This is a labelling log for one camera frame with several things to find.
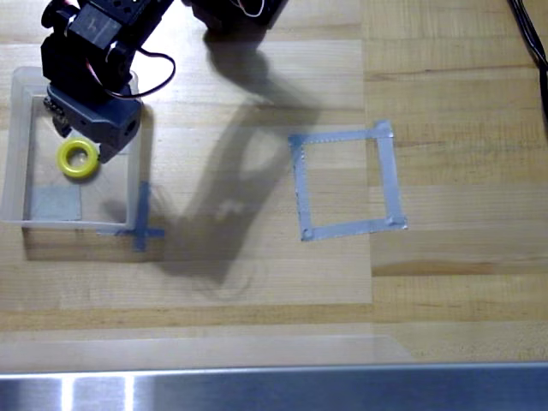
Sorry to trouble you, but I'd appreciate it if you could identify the clear plastic box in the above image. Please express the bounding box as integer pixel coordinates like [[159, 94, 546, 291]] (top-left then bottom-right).
[[0, 66, 143, 229]]

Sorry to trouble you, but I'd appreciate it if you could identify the grey duct tape strip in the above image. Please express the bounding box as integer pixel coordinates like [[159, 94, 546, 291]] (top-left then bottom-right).
[[290, 136, 316, 241], [374, 122, 408, 230], [301, 216, 408, 241], [134, 180, 152, 253], [289, 121, 393, 149], [96, 227, 167, 240]]

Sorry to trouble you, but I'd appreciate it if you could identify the grey tape patch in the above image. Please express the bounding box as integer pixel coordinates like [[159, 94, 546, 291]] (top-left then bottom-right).
[[29, 185, 83, 223]]

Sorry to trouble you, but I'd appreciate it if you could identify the shiny metal rail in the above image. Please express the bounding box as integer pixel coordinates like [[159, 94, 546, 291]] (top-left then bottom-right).
[[0, 362, 548, 411]]

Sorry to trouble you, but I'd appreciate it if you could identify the yellow ring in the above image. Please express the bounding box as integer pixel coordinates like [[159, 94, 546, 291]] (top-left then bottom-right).
[[57, 137, 103, 181]]

